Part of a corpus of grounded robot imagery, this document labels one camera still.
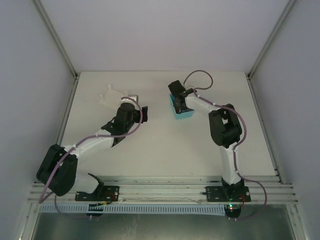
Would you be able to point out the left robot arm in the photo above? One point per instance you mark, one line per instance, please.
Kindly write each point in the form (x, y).
(58, 170)

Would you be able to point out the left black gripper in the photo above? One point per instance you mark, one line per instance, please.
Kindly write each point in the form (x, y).
(144, 114)

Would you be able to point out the aluminium rail frame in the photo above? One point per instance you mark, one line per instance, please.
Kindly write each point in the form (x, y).
(190, 189)

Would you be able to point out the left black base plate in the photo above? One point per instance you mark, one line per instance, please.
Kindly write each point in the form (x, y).
(106, 193)

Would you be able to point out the right aluminium corner post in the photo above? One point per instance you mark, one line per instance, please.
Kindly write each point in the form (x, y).
(277, 27)

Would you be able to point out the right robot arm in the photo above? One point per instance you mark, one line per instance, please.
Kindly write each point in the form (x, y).
(225, 131)

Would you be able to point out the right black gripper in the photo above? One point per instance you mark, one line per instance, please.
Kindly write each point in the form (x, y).
(181, 103)

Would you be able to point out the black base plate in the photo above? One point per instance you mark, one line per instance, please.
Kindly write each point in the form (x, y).
(216, 194)
(106, 193)

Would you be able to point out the teal plastic bin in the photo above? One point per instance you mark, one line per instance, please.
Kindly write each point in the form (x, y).
(182, 114)

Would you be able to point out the grey slotted cable duct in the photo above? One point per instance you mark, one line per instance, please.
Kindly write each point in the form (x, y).
(98, 208)

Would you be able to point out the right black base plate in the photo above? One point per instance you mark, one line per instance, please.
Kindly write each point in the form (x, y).
(216, 194)

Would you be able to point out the left aluminium corner post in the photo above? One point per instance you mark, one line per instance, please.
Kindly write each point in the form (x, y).
(54, 35)

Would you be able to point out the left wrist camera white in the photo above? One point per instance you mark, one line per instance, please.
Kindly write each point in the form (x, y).
(131, 98)

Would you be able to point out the white peg base plate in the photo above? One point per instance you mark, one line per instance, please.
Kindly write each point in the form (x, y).
(112, 98)

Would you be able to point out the aluminium corner post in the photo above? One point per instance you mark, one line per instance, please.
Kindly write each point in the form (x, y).
(54, 35)
(277, 27)

